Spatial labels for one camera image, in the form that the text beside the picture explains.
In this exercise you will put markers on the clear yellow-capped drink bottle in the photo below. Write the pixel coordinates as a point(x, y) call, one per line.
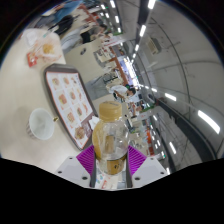
point(110, 140)

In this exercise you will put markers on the brown tray with paper liner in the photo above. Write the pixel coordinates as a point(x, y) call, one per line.
point(66, 100)

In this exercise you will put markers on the ceiling air conditioning unit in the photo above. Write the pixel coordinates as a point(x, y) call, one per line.
point(154, 46)

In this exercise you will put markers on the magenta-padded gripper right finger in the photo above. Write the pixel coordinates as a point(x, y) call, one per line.
point(143, 168)

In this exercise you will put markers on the white napkin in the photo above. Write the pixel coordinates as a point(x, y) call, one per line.
point(94, 122)

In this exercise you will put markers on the black backpack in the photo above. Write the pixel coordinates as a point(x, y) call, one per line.
point(65, 25)

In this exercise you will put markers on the white paper card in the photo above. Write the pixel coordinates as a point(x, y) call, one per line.
point(31, 38)

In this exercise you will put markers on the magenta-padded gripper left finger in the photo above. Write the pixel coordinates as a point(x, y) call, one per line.
point(78, 166)

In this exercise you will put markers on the small red sauce packet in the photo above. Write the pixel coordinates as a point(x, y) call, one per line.
point(32, 59)

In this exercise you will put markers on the white paper cup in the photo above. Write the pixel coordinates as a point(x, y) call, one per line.
point(41, 125)

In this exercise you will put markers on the beige wooden chair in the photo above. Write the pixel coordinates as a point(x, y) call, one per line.
point(80, 63)

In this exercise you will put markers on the ceiling light strips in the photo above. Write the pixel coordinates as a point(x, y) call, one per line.
point(208, 120)

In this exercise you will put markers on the clear bag of fried food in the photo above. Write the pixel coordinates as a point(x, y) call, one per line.
point(48, 50)

